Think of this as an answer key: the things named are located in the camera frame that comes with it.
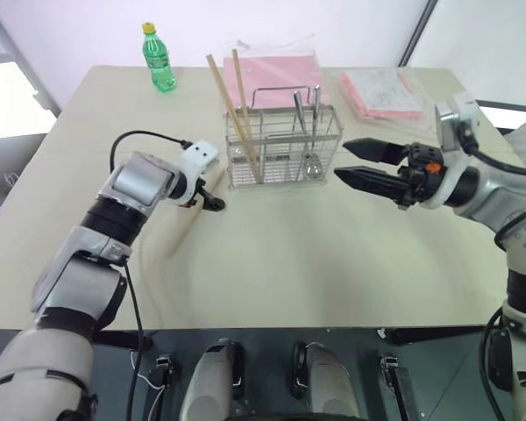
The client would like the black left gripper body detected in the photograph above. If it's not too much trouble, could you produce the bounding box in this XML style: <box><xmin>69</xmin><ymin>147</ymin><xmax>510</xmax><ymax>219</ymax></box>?
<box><xmin>180</xmin><ymin>189</ymin><xmax>204</xmax><ymax>211</ymax></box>

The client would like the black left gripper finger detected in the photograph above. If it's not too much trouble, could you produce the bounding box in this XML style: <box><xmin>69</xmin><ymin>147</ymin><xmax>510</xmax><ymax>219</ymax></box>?
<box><xmin>200</xmin><ymin>187</ymin><xmax>227</xmax><ymax>214</ymax></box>

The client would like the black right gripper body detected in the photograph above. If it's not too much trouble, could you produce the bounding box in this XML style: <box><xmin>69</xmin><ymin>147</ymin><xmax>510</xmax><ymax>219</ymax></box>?
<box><xmin>393</xmin><ymin>141</ymin><xmax>448</xmax><ymax>211</ymax></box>

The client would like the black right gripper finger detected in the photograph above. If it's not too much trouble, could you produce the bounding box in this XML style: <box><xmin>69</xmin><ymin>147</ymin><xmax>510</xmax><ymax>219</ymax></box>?
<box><xmin>333</xmin><ymin>165</ymin><xmax>409</xmax><ymax>205</ymax></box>
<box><xmin>342</xmin><ymin>137</ymin><xmax>411</xmax><ymax>168</ymax></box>

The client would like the metal spoon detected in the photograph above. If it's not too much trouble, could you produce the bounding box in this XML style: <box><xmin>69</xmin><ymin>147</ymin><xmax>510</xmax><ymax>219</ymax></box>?
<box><xmin>305</xmin><ymin>84</ymin><xmax>323</xmax><ymax>181</ymax></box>
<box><xmin>292</xmin><ymin>89</ymin><xmax>310</xmax><ymax>138</ymax></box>

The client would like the pink cloth in bag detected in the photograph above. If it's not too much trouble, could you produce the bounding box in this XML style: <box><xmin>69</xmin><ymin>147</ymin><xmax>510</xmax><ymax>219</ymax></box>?
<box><xmin>332</xmin><ymin>68</ymin><xmax>439</xmax><ymax>132</ymax></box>

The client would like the wooden chopstick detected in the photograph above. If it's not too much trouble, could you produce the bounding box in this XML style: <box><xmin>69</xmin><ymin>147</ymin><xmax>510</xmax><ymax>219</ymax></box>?
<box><xmin>206</xmin><ymin>54</ymin><xmax>263</xmax><ymax>184</ymax></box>
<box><xmin>231</xmin><ymin>48</ymin><xmax>260</xmax><ymax>179</ymax></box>

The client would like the pink paper in clear sleeve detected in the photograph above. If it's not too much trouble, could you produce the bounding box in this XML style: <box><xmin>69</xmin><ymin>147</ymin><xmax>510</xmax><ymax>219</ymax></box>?
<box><xmin>222</xmin><ymin>39</ymin><xmax>334</xmax><ymax>120</ymax></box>

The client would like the green bottle with yellow cap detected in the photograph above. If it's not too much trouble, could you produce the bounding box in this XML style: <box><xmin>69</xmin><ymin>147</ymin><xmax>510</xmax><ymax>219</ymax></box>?
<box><xmin>140</xmin><ymin>21</ymin><xmax>178</xmax><ymax>95</ymax></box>

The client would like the grey robot left leg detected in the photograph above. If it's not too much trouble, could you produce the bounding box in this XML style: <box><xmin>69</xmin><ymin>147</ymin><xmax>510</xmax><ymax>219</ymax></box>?
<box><xmin>178</xmin><ymin>337</ymin><xmax>247</xmax><ymax>421</ymax></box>

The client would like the grey robot leg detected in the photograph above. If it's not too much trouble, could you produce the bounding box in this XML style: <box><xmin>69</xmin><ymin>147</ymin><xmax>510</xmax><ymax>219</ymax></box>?
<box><xmin>291</xmin><ymin>340</ymin><xmax>366</xmax><ymax>421</ymax></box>
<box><xmin>178</xmin><ymin>337</ymin><xmax>247</xmax><ymax>421</ymax></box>

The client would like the grey robot right leg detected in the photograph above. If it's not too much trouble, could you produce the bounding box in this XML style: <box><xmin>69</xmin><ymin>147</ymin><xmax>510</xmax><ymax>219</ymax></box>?
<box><xmin>291</xmin><ymin>340</ymin><xmax>366</xmax><ymax>421</ymax></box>

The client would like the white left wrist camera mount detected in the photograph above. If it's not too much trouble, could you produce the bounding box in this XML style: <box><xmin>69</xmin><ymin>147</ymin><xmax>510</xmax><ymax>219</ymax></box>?
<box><xmin>174</xmin><ymin>140</ymin><xmax>221</xmax><ymax>208</ymax></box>

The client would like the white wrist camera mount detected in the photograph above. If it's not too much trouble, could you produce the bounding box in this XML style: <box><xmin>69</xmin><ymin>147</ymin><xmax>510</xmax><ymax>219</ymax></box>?
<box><xmin>174</xmin><ymin>140</ymin><xmax>221</xmax><ymax>208</ymax></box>
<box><xmin>420</xmin><ymin>94</ymin><xmax>481</xmax><ymax>210</ymax></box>

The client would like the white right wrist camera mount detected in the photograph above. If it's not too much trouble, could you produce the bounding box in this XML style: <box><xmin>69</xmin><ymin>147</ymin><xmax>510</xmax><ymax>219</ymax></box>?
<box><xmin>420</xmin><ymin>94</ymin><xmax>481</xmax><ymax>210</ymax></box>

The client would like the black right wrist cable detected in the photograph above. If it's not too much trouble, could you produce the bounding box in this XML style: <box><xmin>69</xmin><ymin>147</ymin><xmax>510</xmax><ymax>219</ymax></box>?
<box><xmin>461</xmin><ymin>125</ymin><xmax>526</xmax><ymax>177</ymax></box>

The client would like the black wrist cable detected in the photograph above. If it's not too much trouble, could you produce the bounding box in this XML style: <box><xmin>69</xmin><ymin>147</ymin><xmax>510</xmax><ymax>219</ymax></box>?
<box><xmin>461</xmin><ymin>125</ymin><xmax>526</xmax><ymax>177</ymax></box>
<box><xmin>109</xmin><ymin>130</ymin><xmax>195</xmax><ymax>175</ymax></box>

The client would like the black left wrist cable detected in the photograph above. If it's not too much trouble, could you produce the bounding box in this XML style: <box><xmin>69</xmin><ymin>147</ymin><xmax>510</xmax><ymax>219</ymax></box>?
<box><xmin>109</xmin><ymin>130</ymin><xmax>195</xmax><ymax>175</ymax></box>

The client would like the silver wire basket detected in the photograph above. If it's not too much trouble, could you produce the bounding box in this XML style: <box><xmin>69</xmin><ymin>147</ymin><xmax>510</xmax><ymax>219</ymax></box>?
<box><xmin>224</xmin><ymin>86</ymin><xmax>345</xmax><ymax>191</ymax></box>

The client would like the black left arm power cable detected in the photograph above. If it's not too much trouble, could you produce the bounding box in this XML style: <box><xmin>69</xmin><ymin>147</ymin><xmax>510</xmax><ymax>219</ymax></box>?
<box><xmin>121</xmin><ymin>257</ymin><xmax>145</xmax><ymax>421</ymax></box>

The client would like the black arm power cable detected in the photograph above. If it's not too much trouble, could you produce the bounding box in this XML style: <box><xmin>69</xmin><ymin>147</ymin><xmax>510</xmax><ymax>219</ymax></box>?
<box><xmin>121</xmin><ymin>257</ymin><xmax>145</xmax><ymax>421</ymax></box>
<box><xmin>481</xmin><ymin>305</ymin><xmax>516</xmax><ymax>392</ymax></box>

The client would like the dark wall post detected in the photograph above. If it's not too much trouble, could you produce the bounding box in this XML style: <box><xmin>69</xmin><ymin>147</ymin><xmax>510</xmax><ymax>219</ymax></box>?
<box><xmin>398</xmin><ymin>0</ymin><xmax>442</xmax><ymax>67</ymax></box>

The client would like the black table frame bar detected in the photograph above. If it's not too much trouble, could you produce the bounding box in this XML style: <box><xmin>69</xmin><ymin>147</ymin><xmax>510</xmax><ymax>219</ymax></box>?
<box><xmin>91</xmin><ymin>331</ymin><xmax>153</xmax><ymax>353</ymax></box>
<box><xmin>384</xmin><ymin>325</ymin><xmax>486</xmax><ymax>346</ymax></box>

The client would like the black strap buckle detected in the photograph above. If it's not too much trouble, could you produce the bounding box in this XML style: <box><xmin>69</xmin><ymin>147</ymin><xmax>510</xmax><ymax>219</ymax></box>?
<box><xmin>378</xmin><ymin>355</ymin><xmax>416</xmax><ymax>421</ymax></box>
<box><xmin>149</xmin><ymin>355</ymin><xmax>175</xmax><ymax>398</ymax></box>

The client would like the thin white wire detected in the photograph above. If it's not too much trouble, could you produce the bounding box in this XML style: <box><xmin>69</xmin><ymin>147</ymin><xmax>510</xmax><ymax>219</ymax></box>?
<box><xmin>129</xmin><ymin>350</ymin><xmax>166</xmax><ymax>421</ymax></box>

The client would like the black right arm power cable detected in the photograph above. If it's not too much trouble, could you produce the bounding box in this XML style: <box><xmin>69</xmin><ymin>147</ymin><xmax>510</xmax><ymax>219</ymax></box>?
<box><xmin>481</xmin><ymin>305</ymin><xmax>516</xmax><ymax>392</ymax></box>

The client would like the grey window frame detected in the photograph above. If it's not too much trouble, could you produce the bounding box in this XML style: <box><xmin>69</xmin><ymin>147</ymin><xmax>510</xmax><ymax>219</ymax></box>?
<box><xmin>0</xmin><ymin>0</ymin><xmax>63</xmax><ymax>120</ymax></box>

